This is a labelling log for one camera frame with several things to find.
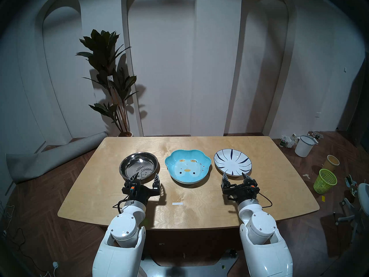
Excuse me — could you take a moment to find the tall potted green plant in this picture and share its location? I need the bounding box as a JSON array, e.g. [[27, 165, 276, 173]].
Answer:
[[76, 29, 139, 137]]

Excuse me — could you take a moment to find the rolled grey mat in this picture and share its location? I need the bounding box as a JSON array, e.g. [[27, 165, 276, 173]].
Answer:
[[6, 131, 108, 184]]

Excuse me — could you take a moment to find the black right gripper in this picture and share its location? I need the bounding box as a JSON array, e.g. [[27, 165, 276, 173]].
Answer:
[[221, 173, 260, 203]]

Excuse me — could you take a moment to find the black floor cable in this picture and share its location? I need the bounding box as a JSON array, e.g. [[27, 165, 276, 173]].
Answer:
[[0, 201, 32, 259]]

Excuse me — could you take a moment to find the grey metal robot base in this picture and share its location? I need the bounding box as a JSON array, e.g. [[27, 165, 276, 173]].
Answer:
[[135, 249, 238, 277]]

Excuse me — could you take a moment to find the white bucket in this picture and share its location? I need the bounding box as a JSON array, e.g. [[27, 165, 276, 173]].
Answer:
[[295, 135, 316, 158]]

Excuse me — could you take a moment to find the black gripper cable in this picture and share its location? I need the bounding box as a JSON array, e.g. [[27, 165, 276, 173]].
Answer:
[[257, 192, 273, 208], [112, 194, 130, 214]]

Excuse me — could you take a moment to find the green mesh waste basket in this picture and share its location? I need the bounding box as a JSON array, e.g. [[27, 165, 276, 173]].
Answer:
[[313, 169, 338, 194]]

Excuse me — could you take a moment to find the blue flower-shaped cartoon plate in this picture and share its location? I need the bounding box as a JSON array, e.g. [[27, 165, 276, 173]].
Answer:
[[165, 149, 212, 185]]

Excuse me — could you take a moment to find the yellow paper cup bin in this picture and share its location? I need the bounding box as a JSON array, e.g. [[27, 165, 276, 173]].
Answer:
[[323, 155, 340, 171]]

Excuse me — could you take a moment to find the white office chair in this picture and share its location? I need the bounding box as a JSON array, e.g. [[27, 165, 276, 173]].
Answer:
[[334, 175, 369, 233]]

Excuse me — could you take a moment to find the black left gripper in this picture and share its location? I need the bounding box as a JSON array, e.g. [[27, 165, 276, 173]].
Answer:
[[123, 173, 161, 205]]

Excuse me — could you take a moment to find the stainless steel plate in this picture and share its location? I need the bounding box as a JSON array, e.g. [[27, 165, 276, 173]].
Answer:
[[119, 152, 159, 180]]

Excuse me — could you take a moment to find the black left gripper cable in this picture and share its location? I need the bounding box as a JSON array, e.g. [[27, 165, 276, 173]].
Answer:
[[112, 194, 130, 214]]

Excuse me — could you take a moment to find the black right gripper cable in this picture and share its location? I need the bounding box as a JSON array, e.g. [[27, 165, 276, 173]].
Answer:
[[257, 192, 273, 208]]

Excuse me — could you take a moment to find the pile of plastic trash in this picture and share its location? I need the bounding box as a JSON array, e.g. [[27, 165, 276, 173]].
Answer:
[[280, 134, 300, 148]]

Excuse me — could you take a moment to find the white plate with blue stripes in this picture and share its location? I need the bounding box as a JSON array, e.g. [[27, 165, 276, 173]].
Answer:
[[214, 149, 253, 177]]

